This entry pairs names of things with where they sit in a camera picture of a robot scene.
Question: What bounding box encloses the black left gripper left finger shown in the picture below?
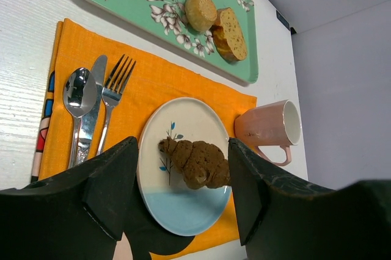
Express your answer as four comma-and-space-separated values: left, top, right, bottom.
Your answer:
0, 135, 140, 260

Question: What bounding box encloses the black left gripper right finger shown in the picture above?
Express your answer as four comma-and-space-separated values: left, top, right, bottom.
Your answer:
228, 139, 390, 259

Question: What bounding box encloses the dark brown croissant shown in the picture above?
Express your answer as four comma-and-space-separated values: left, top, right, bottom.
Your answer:
158, 137, 231, 190

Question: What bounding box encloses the sliced seeded bread loaf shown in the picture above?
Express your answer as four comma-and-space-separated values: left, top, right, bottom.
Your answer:
211, 8, 247, 62

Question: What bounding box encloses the silver table knife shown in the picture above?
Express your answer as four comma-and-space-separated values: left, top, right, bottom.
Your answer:
76, 55, 108, 165

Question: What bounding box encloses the cream and blue plate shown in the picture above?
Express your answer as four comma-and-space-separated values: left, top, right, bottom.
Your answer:
137, 97, 231, 236

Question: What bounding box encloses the pink mug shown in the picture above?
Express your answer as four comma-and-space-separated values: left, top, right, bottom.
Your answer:
234, 100, 302, 167

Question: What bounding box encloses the silver spoon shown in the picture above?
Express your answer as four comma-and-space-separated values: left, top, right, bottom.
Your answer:
63, 67, 97, 168

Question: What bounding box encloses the orange cartoon placemat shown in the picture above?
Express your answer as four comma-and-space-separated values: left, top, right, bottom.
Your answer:
32, 19, 257, 259

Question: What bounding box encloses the silver fork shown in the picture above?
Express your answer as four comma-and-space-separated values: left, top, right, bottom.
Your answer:
96, 54, 137, 156

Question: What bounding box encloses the green floral serving tray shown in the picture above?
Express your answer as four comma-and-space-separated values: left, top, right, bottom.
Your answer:
86, 0, 258, 84

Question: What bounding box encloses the small round yellow bun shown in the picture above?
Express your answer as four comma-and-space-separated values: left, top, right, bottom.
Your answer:
185, 0, 217, 32

